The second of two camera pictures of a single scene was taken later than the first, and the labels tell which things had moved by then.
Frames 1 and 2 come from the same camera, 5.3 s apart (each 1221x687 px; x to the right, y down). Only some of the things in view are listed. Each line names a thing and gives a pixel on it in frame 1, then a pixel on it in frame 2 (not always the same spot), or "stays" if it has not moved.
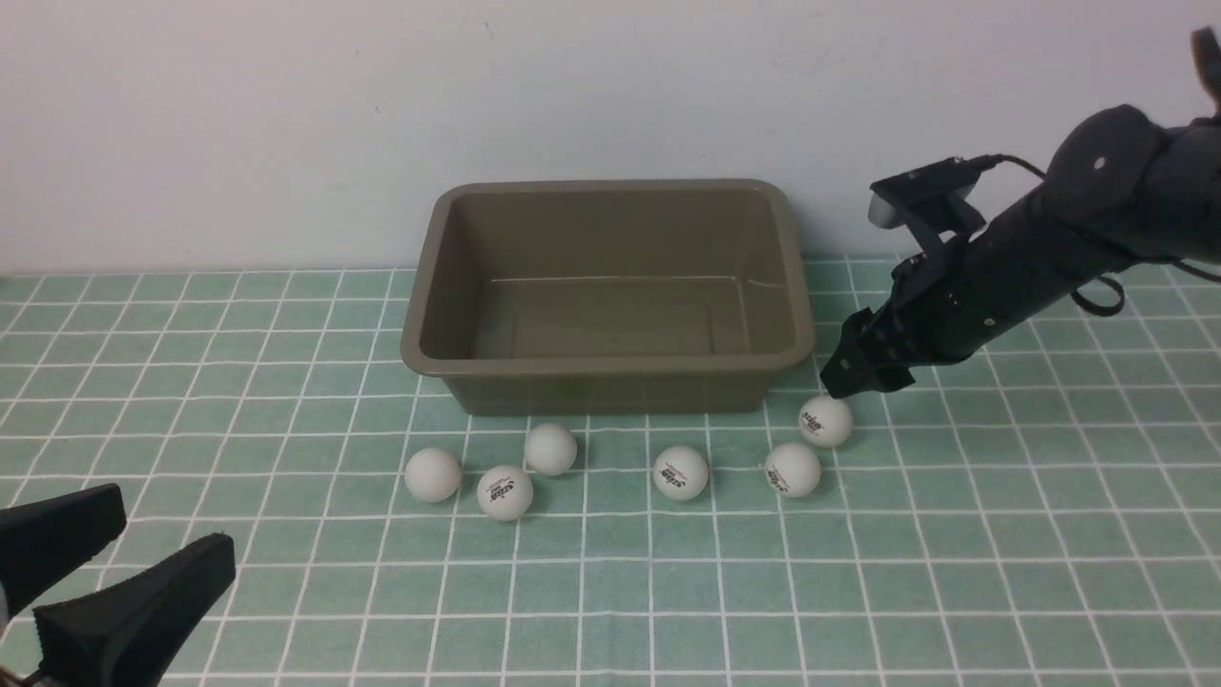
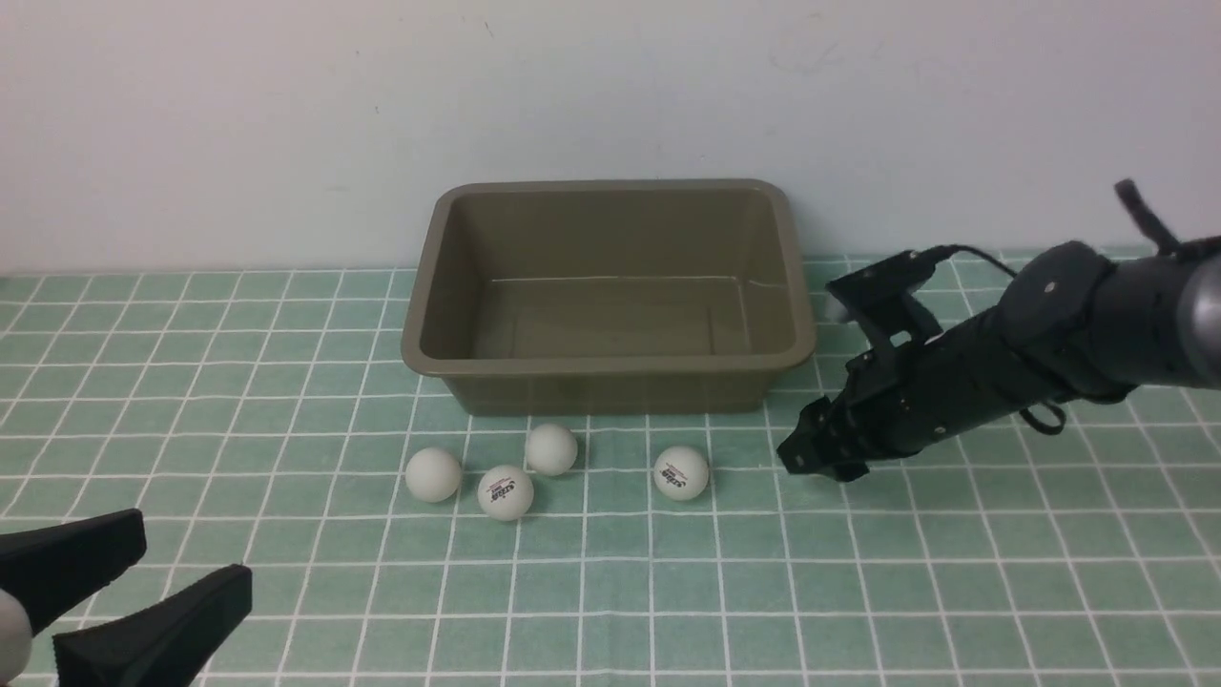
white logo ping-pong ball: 680,472 stays
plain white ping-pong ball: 550,449 stays
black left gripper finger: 131,633 → 163,643
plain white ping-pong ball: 432,474 stays
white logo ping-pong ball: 505,492 stays
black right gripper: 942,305 → 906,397
